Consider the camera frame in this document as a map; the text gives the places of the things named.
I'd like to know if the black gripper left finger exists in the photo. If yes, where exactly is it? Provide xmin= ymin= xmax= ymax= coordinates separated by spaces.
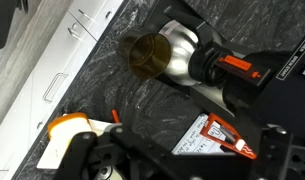
xmin=53 ymin=103 xmax=206 ymax=180

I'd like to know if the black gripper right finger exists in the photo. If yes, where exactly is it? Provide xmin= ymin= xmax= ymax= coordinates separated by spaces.
xmin=234 ymin=106 xmax=305 ymax=180

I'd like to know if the steel and black coffee machine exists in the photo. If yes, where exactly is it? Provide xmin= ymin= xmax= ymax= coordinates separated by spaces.
xmin=143 ymin=0 xmax=305 ymax=144

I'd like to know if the amber translucent plastic cup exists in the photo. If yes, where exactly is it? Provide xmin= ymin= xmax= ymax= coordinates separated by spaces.
xmin=118 ymin=29 xmax=173 ymax=80

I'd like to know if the orange crust bread slice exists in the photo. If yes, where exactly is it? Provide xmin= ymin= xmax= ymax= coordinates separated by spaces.
xmin=46 ymin=112 xmax=93 ymax=161

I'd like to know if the white base cabinet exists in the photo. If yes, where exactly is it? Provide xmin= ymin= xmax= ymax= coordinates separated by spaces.
xmin=0 ymin=0 xmax=125 ymax=180

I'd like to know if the silver cabinet handle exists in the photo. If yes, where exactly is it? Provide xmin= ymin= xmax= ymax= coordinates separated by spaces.
xmin=77 ymin=8 xmax=95 ymax=22
xmin=67 ymin=22 xmax=84 ymax=42
xmin=42 ymin=72 xmax=69 ymax=103
xmin=0 ymin=169 xmax=10 ymax=180

